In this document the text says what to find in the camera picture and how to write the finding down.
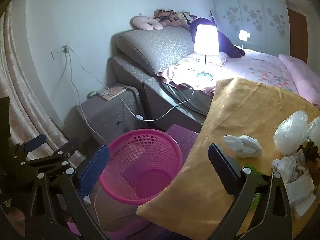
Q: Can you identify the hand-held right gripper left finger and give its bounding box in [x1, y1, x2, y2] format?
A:
[25, 144, 110, 240]

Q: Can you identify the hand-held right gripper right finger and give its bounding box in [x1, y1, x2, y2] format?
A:
[208, 142, 293, 240]

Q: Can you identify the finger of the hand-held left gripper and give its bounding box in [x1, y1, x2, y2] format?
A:
[14, 133, 47, 160]
[21, 138, 80, 173]

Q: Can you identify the white printed plastic bag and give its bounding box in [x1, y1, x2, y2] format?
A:
[271, 156, 308, 183]

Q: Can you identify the pink plastic wastebasket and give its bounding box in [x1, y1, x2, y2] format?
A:
[99, 129, 183, 205]

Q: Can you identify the black plastic bag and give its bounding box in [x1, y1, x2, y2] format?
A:
[297, 140, 320, 163]

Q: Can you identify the white paper napkin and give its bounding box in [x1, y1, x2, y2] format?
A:
[292, 195, 318, 218]
[285, 174, 316, 204]

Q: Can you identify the green wrapper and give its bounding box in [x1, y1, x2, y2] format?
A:
[245, 164, 262, 212]

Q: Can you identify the crumpled white tissue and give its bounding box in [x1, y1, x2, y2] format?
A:
[224, 134, 262, 158]

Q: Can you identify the beige patterned curtain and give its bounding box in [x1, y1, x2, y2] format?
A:
[0, 5, 75, 168]

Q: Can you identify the grey upholstered nightstand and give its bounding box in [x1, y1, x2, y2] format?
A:
[64, 82, 148, 143]

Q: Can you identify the colourful book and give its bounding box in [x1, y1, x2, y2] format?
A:
[97, 85, 127, 102]

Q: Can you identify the clear crumpled plastic bag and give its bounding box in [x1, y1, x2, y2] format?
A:
[273, 111, 310, 155]

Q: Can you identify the translucent white plastic bag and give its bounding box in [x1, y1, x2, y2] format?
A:
[307, 116, 320, 140]

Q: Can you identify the pink floral bedsheet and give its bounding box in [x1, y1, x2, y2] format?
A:
[157, 49, 300, 95]

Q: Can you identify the pink quilt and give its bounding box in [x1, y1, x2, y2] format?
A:
[278, 54, 320, 105]

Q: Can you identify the dark purple clothing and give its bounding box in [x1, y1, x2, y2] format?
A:
[190, 17, 245, 58]

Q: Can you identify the lit white table lamp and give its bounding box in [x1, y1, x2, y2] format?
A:
[194, 24, 220, 81]

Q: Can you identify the grey patterned headboard cushion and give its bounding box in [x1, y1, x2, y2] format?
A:
[116, 26, 194, 77]

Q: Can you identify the small lit bedside lamp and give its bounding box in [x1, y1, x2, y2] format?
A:
[238, 30, 248, 48]

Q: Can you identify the pink neck pillow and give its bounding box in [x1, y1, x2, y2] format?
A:
[132, 16, 163, 32]

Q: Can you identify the brown wooden door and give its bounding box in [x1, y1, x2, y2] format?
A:
[286, 5, 309, 63]

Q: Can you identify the floral sliding door wardrobe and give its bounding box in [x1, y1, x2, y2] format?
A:
[211, 0, 288, 52]

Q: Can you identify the orange plush toy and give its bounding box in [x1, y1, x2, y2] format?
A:
[153, 9, 188, 28]

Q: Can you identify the white charger cable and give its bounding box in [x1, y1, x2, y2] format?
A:
[64, 49, 108, 143]

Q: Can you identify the white lamp cable with switch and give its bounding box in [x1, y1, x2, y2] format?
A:
[67, 47, 200, 122]

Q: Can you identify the grey upholstered bed frame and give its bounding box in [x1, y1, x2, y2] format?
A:
[107, 55, 213, 128]

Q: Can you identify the white wall socket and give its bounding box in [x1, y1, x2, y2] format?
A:
[51, 44, 73, 60]

